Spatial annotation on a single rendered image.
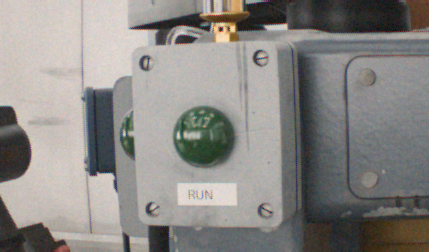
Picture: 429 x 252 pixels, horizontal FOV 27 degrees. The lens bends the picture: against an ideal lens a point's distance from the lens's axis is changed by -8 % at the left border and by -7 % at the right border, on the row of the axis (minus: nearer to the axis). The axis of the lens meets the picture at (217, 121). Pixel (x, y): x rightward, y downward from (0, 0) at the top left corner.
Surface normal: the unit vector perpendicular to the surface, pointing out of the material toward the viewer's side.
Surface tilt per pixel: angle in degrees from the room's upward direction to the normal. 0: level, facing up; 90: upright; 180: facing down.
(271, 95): 90
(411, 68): 90
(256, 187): 90
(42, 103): 90
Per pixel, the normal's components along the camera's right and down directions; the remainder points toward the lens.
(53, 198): -0.29, 0.06
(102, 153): 0.15, 0.04
